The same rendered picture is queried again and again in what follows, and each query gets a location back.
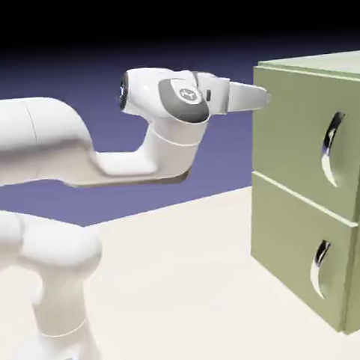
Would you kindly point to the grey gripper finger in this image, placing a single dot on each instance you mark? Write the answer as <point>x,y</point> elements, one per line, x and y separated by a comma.
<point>269,98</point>

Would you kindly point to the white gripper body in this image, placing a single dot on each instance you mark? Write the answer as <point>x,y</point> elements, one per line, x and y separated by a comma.
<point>245,98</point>

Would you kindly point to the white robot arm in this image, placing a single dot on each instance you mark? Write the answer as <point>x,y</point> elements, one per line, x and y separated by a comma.
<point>60,136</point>

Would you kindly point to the green cabinet door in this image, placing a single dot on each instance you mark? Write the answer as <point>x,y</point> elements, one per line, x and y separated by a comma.
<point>286,245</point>
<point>291,137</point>

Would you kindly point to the green painted cabinet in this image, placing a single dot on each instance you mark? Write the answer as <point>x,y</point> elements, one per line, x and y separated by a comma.
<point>357,187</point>

